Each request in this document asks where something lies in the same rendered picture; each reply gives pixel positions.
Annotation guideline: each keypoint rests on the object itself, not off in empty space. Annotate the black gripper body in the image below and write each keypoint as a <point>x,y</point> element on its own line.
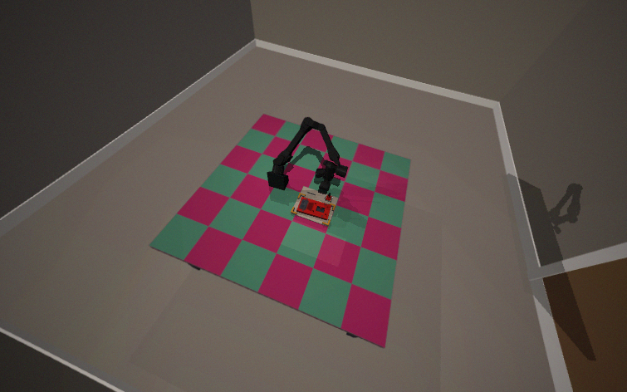
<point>326,184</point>

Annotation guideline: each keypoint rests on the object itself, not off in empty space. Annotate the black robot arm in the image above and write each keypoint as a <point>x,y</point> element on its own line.
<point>285,156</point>

